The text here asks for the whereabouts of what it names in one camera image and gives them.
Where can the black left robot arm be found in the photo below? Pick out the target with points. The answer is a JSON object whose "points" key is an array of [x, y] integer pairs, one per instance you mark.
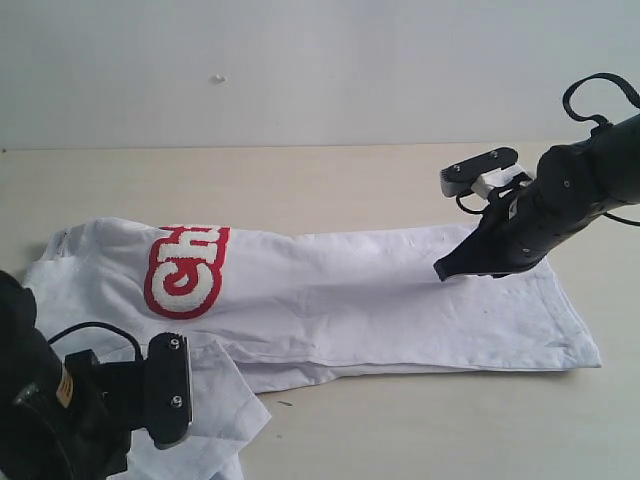
{"points": [[36, 389]]}

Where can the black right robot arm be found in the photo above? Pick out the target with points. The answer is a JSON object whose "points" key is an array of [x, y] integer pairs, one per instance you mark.
{"points": [[609, 158]]}

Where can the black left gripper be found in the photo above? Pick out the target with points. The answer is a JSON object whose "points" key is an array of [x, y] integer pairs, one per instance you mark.
{"points": [[106, 405]]}

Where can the white t-shirt red lettering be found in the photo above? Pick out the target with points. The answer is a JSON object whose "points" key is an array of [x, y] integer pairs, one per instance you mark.
{"points": [[267, 312]]}

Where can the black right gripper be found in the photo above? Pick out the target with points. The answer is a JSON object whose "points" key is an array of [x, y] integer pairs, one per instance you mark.
{"points": [[524, 222]]}

